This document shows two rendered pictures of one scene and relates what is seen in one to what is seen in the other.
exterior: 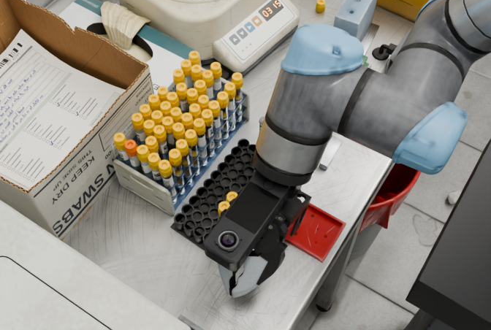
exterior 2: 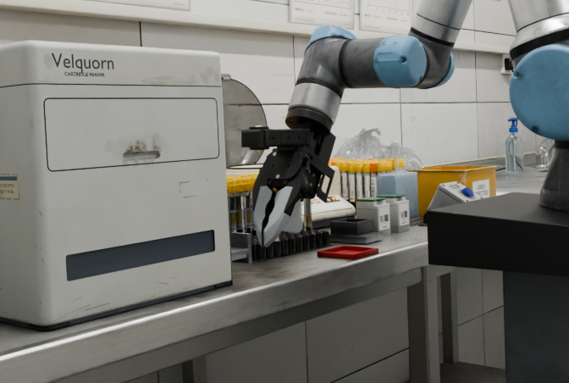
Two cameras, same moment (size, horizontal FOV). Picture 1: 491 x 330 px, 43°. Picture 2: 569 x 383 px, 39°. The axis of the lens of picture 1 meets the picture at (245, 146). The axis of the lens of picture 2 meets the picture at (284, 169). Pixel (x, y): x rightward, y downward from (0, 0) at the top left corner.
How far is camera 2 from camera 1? 107 cm
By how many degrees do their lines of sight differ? 55
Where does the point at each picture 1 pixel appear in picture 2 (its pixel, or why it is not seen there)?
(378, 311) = not seen: outside the picture
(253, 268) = (282, 198)
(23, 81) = not seen: hidden behind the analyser
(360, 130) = (351, 56)
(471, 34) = (423, 24)
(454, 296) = (458, 213)
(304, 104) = (317, 57)
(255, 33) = (314, 205)
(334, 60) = (334, 29)
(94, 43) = not seen: hidden behind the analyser
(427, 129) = (391, 39)
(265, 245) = (291, 170)
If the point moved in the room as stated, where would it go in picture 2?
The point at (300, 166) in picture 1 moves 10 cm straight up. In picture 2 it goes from (316, 101) to (313, 33)
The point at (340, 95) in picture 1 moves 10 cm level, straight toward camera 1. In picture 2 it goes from (338, 43) to (317, 37)
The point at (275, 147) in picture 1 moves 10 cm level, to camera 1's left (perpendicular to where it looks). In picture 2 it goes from (298, 91) to (233, 95)
